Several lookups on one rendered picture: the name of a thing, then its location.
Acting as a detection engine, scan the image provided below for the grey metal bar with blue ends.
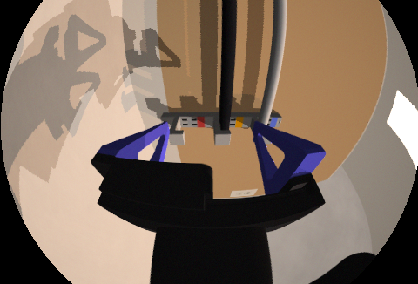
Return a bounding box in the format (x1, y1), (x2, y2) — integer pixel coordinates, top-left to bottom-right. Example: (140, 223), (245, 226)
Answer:
(259, 0), (287, 125)

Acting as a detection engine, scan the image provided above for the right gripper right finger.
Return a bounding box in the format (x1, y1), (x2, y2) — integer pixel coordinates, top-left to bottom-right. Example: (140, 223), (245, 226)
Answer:
(253, 121), (326, 195)

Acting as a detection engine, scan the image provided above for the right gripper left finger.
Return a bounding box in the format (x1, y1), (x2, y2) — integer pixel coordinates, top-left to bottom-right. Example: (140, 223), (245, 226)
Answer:
(97, 122), (170, 162)

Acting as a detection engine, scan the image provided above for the black bar with red ends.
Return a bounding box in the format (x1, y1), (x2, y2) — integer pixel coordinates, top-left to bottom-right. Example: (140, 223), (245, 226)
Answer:
(219, 0), (237, 130)

